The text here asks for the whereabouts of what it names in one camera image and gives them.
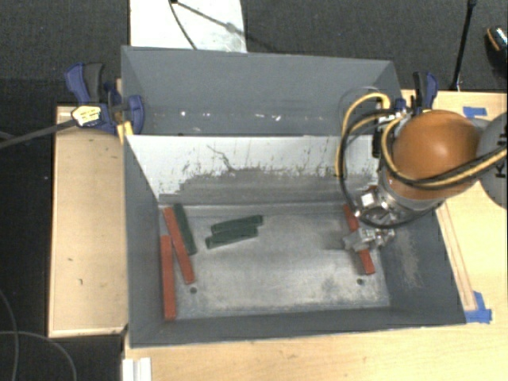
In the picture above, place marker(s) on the red-brown flat block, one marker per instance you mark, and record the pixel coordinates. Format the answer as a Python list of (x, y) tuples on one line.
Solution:
[(366, 262), (168, 280), (179, 244)]

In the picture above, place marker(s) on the grey metal bin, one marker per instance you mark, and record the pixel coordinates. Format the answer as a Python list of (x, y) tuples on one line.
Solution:
[(278, 268)]

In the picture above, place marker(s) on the dark green flat block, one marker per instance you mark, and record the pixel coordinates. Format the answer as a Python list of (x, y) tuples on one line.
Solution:
[(185, 228), (232, 237), (237, 222)]

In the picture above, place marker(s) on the pale wood flat board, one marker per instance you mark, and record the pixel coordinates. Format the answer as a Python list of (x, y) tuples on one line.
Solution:
[(87, 228)]

